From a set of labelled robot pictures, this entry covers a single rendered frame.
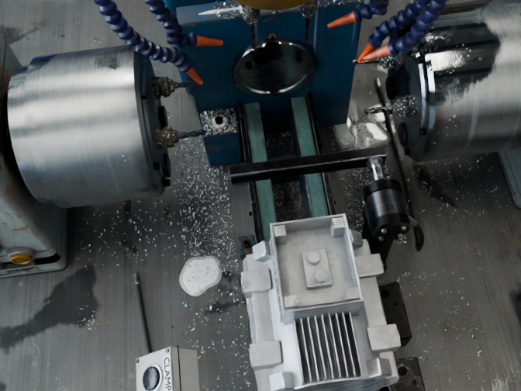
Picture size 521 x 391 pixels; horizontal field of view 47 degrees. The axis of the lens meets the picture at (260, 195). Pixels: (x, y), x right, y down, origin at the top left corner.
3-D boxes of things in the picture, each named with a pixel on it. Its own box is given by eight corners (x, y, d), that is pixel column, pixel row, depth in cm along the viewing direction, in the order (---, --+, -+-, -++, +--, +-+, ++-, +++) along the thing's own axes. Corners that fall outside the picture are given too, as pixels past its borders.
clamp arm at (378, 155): (381, 151, 100) (229, 171, 99) (384, 141, 97) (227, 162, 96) (386, 169, 98) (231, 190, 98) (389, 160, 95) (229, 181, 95)
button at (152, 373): (150, 370, 80) (140, 368, 79) (166, 365, 79) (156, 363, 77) (152, 393, 79) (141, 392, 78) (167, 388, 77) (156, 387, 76)
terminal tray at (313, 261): (269, 244, 85) (267, 223, 79) (343, 234, 85) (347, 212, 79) (281, 327, 79) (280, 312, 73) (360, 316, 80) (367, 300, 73)
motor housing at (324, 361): (246, 284, 99) (237, 238, 82) (361, 268, 99) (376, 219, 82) (262, 411, 89) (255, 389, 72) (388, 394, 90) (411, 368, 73)
